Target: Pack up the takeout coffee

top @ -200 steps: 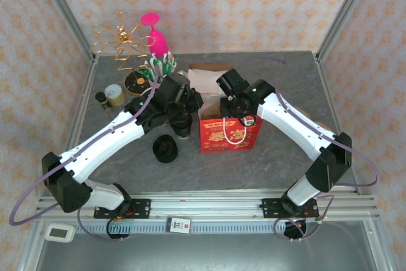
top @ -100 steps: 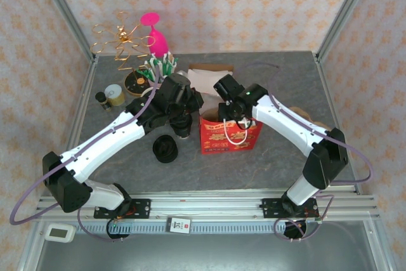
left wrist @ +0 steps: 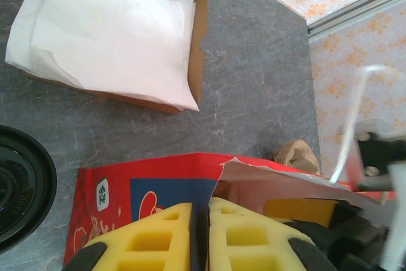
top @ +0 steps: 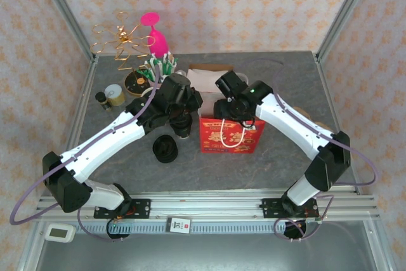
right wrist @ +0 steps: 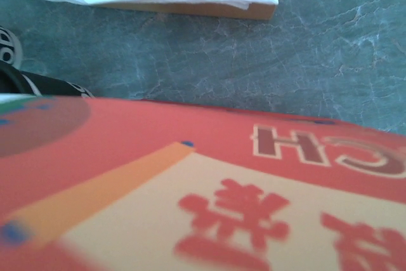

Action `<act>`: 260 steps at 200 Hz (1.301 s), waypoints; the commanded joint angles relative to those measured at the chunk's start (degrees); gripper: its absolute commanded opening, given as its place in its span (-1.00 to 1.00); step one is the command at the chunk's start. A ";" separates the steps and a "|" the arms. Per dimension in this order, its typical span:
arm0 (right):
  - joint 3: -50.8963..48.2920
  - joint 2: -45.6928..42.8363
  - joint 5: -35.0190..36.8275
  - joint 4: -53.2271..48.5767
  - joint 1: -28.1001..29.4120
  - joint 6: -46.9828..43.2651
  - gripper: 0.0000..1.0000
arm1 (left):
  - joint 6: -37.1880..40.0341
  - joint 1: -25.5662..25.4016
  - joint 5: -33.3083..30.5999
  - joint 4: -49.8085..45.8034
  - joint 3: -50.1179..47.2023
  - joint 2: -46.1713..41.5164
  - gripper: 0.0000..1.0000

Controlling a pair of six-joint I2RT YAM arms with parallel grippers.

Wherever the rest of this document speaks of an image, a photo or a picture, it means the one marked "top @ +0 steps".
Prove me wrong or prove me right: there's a black lidded coffee cup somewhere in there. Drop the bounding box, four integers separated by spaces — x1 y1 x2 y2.
170 115 193 140

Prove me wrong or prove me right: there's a red paper takeout bag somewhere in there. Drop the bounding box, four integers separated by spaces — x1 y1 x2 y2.
197 89 267 155

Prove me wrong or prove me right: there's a stack of white napkins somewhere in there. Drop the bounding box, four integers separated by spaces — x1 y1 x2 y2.
186 68 234 94

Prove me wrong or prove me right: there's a cardboard napkin tray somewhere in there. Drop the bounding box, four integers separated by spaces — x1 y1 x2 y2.
187 63 235 94

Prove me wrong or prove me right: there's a stack of black cup lids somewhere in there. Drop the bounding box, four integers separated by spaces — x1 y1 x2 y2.
151 133 180 164

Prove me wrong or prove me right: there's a brown pulp cup carrier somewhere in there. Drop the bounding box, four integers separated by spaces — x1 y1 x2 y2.
291 105 334 133

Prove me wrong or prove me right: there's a gold tin can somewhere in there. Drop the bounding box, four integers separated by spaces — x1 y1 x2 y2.
103 84 126 107

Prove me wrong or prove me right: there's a pink plastic wine glass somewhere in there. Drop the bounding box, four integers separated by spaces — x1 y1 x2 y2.
140 12 169 58

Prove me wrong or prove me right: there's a small dark bottle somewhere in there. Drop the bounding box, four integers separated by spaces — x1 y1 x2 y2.
95 91 113 113

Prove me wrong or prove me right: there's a white number tag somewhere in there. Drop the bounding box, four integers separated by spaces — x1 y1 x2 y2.
166 216 192 235

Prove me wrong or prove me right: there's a white digital thermometer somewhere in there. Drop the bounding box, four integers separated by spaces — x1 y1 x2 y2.
44 223 77 244

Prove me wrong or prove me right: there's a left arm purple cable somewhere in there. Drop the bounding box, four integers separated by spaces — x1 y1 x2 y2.
9 67 161 244

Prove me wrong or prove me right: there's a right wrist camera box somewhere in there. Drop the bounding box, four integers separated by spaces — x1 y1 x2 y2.
214 70 251 100

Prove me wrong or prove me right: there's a gold wire cup rack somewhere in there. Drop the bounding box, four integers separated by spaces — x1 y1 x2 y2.
90 11 157 97

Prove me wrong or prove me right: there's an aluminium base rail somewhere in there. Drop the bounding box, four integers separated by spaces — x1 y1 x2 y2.
32 187 381 221

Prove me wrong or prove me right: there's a grey slotted cable duct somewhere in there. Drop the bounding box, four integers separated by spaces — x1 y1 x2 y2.
77 221 287 234

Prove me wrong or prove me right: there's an aluminium frame post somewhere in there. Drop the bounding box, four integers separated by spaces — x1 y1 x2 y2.
33 0 98 63
315 0 379 60

